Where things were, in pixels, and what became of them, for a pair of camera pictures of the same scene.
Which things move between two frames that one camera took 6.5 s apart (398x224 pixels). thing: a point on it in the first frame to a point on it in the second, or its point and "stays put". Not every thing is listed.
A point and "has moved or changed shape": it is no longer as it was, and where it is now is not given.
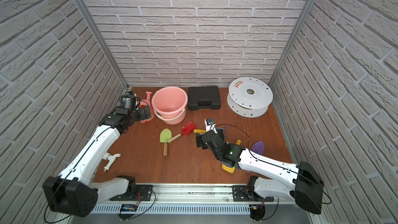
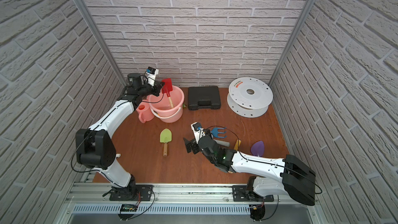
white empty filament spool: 249,97 stays put
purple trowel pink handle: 258,147 stays put
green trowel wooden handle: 165,135 stays put
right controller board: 257,212 stays put
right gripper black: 198,142 to 193,145
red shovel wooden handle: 186,129 to 170,101
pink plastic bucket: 169,104 has moved or changed shape
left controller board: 128,207 stays put
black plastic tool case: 203,97 stays put
